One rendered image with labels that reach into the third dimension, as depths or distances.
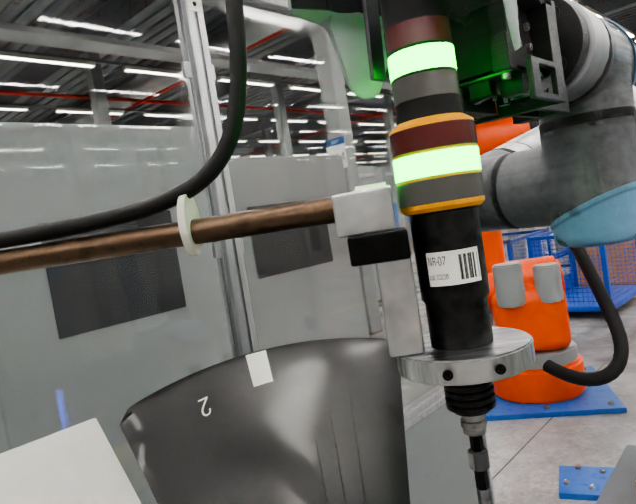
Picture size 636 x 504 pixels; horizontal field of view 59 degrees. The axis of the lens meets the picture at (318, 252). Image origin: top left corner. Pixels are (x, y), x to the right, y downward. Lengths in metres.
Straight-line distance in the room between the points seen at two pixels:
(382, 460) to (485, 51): 0.27
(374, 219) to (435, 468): 1.44
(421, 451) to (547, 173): 1.19
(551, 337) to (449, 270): 3.99
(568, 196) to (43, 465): 0.53
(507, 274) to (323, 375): 3.67
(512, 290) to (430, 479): 2.60
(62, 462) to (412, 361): 0.42
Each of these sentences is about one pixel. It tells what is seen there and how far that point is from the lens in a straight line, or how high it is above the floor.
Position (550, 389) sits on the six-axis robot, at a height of 0.14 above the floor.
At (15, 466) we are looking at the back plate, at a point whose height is 1.35.
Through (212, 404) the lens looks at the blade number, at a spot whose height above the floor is 1.40.
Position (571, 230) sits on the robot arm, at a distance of 0.52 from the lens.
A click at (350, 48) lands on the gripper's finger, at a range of 0.34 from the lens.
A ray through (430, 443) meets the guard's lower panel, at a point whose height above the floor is 0.88.
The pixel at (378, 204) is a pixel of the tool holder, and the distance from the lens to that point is 0.28.
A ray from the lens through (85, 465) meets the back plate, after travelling 0.63.
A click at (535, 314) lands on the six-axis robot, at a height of 0.66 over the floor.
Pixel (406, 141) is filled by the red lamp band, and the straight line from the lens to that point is 0.28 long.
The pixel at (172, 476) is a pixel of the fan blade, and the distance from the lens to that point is 0.45.
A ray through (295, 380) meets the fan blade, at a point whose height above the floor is 1.41.
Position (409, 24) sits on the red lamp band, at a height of 1.62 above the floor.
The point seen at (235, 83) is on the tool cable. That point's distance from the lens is 0.31.
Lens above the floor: 1.53
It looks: 3 degrees down
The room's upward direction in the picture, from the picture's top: 9 degrees counter-clockwise
